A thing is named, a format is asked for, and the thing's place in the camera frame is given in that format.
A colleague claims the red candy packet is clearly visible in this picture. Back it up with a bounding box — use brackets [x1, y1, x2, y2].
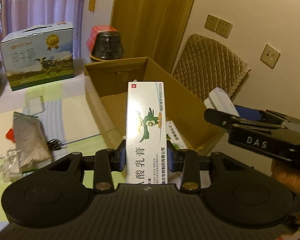
[5, 128, 15, 143]

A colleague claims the single wall socket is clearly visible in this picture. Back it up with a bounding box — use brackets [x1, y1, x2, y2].
[260, 44, 281, 69]

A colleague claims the white ointment box green bird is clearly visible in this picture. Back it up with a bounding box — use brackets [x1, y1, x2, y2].
[126, 82, 167, 184]

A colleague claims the person's right hand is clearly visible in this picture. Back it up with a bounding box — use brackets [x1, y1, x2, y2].
[270, 159, 300, 227]

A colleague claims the silver foil pouch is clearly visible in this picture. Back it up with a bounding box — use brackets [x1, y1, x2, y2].
[13, 112, 52, 173]

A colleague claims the quilted brown chair cushion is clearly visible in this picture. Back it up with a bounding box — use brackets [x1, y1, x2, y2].
[172, 34, 251, 101]

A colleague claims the double wall socket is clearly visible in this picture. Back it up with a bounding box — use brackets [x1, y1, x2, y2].
[204, 15, 233, 38]

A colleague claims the blue milk carton box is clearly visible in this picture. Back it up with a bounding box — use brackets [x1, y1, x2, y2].
[0, 22, 74, 91]

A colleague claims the clear plastic lid box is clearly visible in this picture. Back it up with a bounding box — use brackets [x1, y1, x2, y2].
[23, 90, 45, 116]

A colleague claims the white grey small case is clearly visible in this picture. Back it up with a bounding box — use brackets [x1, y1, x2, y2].
[204, 87, 240, 117]

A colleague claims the green white medicine box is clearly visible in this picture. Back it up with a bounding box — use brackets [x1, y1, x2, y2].
[166, 121, 187, 150]

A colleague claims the black red wrapped container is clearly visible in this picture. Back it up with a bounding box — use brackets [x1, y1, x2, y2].
[86, 25, 124, 62]

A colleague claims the black usb cable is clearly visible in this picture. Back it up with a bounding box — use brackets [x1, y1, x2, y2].
[46, 139, 68, 152]

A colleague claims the purple curtain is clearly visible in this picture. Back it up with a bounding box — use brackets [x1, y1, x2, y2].
[0, 0, 88, 61]

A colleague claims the clear plastic bag with hook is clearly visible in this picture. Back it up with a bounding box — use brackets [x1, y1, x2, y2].
[0, 149, 22, 183]

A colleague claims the checked tablecloth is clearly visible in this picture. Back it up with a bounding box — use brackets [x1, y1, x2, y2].
[0, 58, 127, 223]

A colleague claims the brown cardboard box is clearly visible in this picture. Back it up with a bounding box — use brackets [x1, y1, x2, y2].
[84, 57, 224, 155]

